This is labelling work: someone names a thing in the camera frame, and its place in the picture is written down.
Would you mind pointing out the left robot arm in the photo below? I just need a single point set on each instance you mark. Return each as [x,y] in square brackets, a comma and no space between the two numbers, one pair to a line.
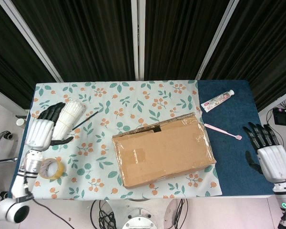
[26,176]

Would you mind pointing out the white frame post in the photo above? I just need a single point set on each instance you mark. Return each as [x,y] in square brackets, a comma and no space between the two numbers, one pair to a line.
[138,40]
[217,40]
[31,40]

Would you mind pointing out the chrome office chair base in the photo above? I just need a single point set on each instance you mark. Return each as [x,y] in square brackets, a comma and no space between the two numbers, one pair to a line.
[0,157]

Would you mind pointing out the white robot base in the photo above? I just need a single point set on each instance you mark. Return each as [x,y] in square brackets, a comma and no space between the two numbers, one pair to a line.
[139,218]

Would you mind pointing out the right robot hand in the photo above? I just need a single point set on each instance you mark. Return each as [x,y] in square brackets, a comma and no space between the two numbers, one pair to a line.
[275,162]

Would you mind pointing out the small white cylinder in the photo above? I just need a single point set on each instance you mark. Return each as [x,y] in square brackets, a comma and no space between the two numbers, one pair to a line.
[20,122]

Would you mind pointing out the floral orange fruit tablecloth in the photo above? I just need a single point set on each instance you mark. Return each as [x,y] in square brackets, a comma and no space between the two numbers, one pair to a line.
[124,105]

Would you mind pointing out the brown cardboard shipping box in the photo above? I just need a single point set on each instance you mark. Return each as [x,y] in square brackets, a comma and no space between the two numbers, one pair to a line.
[162,152]

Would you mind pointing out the black electronic device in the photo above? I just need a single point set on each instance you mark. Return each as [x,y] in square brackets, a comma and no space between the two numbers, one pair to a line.
[284,117]

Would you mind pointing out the pink toothbrush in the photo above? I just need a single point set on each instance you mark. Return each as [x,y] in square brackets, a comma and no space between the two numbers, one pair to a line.
[221,130]

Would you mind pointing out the roll of clear tape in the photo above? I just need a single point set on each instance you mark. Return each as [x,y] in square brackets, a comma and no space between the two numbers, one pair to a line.
[53,168]

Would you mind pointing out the bundle of white straws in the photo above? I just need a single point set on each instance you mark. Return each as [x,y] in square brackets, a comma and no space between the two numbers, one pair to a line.
[68,117]

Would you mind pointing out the thin black pencil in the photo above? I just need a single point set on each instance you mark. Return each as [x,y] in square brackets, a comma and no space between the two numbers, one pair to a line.
[85,120]

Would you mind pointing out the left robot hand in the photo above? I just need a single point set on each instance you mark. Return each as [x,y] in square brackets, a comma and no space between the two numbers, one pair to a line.
[39,134]

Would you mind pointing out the white toothpaste tube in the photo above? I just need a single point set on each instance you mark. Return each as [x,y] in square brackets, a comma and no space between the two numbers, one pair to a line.
[217,100]

